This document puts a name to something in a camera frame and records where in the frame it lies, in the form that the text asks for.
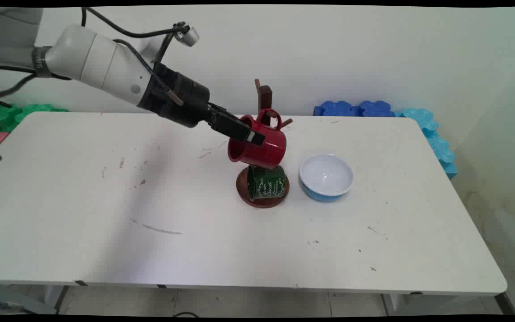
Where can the blue and white bowl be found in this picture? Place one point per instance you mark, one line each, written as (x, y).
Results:
(327, 176)

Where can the red ceramic mug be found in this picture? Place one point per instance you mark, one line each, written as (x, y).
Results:
(266, 150)

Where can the green foam tile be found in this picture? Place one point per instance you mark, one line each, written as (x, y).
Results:
(11, 114)

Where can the dark blue foam tile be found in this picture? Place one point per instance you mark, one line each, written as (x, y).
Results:
(335, 108)
(376, 108)

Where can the light blue foam tile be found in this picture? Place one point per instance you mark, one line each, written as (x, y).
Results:
(440, 150)
(451, 170)
(420, 118)

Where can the brown wooden mug tree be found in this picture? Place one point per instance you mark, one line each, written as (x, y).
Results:
(264, 202)

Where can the dark green printed mug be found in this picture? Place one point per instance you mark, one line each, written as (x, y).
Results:
(266, 183)

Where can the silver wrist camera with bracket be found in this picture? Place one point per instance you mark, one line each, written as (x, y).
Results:
(189, 36)

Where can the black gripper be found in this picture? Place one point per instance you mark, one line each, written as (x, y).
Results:
(186, 100)

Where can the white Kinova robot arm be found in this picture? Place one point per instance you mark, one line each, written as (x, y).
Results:
(92, 58)

